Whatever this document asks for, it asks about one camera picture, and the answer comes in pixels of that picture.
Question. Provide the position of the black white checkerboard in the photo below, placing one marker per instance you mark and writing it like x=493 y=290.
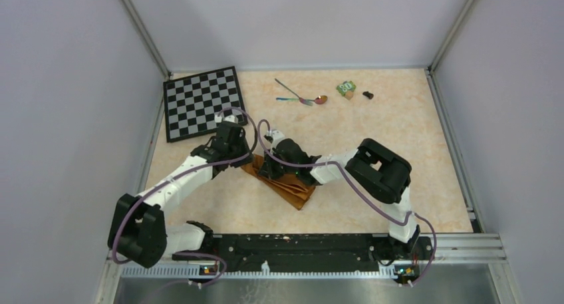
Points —
x=191 y=103

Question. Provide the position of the small black object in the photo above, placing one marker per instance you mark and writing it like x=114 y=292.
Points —
x=368 y=94

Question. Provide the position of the aluminium frame rail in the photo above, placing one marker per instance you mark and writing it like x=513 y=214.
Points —
x=447 y=249

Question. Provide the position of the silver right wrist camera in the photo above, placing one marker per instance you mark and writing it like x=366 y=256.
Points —
x=274 y=137

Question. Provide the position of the brown cloth napkin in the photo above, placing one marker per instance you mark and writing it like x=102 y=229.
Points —
x=287 y=187

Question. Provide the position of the iridescent metal fork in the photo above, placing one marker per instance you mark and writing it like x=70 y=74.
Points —
x=291 y=90

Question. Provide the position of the iridescent metal spoon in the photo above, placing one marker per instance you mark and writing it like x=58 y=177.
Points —
x=318 y=100

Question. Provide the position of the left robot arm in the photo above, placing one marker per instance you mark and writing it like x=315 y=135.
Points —
x=138 y=231

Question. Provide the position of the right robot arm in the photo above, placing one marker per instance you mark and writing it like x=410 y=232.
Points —
x=372 y=170

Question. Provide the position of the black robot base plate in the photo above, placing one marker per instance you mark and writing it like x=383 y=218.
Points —
x=313 y=253

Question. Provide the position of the green numbered wooden block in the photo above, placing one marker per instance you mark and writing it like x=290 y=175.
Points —
x=346 y=89

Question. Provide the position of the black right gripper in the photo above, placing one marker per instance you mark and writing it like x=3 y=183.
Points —
x=267 y=170

